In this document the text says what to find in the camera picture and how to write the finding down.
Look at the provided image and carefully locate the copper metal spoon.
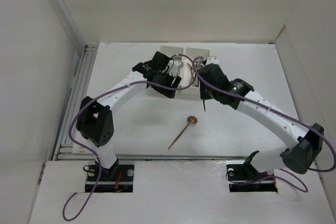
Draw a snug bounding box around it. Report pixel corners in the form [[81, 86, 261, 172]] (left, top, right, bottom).
[[168, 115, 198, 150]]

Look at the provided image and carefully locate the silver metal fork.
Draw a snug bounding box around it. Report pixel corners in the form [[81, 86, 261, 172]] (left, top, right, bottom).
[[196, 58, 206, 69]]

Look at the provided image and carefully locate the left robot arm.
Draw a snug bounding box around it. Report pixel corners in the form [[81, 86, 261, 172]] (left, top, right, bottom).
[[76, 51, 181, 178]]

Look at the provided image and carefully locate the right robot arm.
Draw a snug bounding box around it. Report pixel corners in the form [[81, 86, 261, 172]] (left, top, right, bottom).
[[197, 63, 324, 180]]

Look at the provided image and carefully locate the right white plastic container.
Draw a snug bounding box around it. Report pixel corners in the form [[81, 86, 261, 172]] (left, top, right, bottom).
[[179, 47, 211, 101]]

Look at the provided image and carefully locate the white plastic container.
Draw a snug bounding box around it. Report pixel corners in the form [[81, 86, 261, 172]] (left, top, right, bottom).
[[158, 46, 183, 72], [179, 47, 211, 101]]

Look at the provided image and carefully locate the left white plastic container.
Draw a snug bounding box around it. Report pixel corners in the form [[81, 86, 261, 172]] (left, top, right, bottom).
[[158, 46, 183, 72]]

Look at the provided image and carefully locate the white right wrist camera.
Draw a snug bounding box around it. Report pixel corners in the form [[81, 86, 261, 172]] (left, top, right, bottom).
[[206, 56, 220, 65]]

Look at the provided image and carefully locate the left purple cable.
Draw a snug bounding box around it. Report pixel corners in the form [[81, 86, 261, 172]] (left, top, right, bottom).
[[62, 54, 196, 221]]

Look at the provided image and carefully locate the purple cable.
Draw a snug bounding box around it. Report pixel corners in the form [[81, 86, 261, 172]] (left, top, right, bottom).
[[192, 56, 336, 193], [62, 54, 196, 221]]

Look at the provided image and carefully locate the aluminium side rail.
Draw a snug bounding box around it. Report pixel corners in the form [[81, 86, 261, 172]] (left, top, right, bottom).
[[50, 44, 98, 161]]

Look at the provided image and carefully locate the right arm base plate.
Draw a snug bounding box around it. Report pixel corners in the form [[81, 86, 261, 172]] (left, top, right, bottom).
[[226, 161, 278, 193]]

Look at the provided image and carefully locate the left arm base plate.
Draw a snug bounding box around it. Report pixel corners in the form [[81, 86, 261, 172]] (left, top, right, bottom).
[[83, 163, 134, 193]]

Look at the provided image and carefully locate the aluminium front rail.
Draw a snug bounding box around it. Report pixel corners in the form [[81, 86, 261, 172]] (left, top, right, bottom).
[[53, 152, 247, 161]]

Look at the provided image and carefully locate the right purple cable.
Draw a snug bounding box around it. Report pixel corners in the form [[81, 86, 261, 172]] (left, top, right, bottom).
[[192, 56, 336, 193]]

